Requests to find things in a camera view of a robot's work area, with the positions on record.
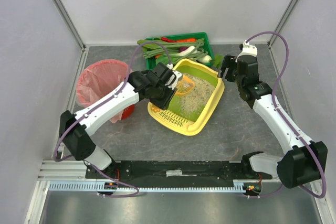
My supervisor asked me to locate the orange litter scoop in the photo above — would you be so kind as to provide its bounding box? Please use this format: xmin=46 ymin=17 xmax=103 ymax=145
xmin=151 ymin=74 xmax=195 ymax=112

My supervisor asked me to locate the yellow green litter box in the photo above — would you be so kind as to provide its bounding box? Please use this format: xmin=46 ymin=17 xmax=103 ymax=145
xmin=148 ymin=59 xmax=225 ymax=136

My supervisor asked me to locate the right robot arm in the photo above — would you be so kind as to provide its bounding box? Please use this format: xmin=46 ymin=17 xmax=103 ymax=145
xmin=218 ymin=55 xmax=328 ymax=188

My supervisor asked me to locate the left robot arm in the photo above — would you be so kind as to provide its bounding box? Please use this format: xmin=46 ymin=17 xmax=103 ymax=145
xmin=59 ymin=63 xmax=183 ymax=170

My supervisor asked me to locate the cat litter pile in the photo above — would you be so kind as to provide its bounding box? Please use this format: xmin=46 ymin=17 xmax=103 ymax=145
xmin=179 ymin=74 xmax=215 ymax=117

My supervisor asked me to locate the white radish with leaves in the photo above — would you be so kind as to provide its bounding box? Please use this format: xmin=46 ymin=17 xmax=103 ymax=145
xmin=197 ymin=54 xmax=224 ymax=68

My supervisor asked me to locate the green plastic crate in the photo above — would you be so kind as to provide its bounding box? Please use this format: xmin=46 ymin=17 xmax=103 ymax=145
xmin=145 ymin=32 xmax=214 ymax=69

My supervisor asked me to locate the green bok choy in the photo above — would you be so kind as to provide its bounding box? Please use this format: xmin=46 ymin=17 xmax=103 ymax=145
xmin=155 ymin=55 xmax=170 ymax=65

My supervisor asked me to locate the green long beans bunch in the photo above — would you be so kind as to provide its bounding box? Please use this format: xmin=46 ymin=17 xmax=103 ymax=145
xmin=143 ymin=39 xmax=210 ymax=65

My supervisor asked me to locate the white scallion stalk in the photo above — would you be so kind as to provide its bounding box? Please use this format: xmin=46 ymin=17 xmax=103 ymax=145
xmin=170 ymin=46 xmax=197 ymax=57

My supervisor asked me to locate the orange carrot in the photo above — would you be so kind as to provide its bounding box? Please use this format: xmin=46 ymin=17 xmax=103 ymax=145
xmin=176 ymin=38 xmax=197 ymax=42

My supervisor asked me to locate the purple onion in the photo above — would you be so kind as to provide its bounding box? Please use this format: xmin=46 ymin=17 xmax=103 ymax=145
xmin=179 ymin=47 xmax=188 ymax=52

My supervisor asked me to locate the green leafy vegetable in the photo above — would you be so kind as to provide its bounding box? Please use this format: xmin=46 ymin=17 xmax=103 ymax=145
xmin=137 ymin=39 xmax=162 ymax=52

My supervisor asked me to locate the red chili pepper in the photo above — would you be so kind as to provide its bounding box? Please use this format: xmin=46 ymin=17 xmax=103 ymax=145
xmin=161 ymin=37 xmax=177 ymax=43

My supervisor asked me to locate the red mesh trash bin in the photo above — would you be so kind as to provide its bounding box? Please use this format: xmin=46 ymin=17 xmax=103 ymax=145
xmin=76 ymin=59 xmax=129 ymax=108

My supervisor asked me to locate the clear plastic bin liner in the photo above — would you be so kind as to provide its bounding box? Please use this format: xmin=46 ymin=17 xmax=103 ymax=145
xmin=76 ymin=59 xmax=134 ymax=123

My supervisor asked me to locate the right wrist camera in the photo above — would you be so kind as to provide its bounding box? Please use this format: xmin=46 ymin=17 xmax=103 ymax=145
xmin=236 ymin=40 xmax=258 ymax=61

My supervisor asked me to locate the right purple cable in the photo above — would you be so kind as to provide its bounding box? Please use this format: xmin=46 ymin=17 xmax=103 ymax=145
xmin=244 ymin=31 xmax=327 ymax=199

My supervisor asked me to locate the purple cable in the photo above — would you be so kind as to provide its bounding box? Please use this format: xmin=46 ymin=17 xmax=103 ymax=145
xmin=244 ymin=31 xmax=327 ymax=199
xmin=53 ymin=41 xmax=174 ymax=198

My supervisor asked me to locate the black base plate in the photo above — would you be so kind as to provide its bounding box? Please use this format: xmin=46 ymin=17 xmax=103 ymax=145
xmin=85 ymin=160 xmax=274 ymax=183

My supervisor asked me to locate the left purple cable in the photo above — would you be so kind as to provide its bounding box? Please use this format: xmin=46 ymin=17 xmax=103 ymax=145
xmin=53 ymin=41 xmax=174 ymax=198

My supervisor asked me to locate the grey slotted cable duct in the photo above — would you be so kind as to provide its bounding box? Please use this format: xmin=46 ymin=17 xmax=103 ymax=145
xmin=48 ymin=180 xmax=249 ymax=193

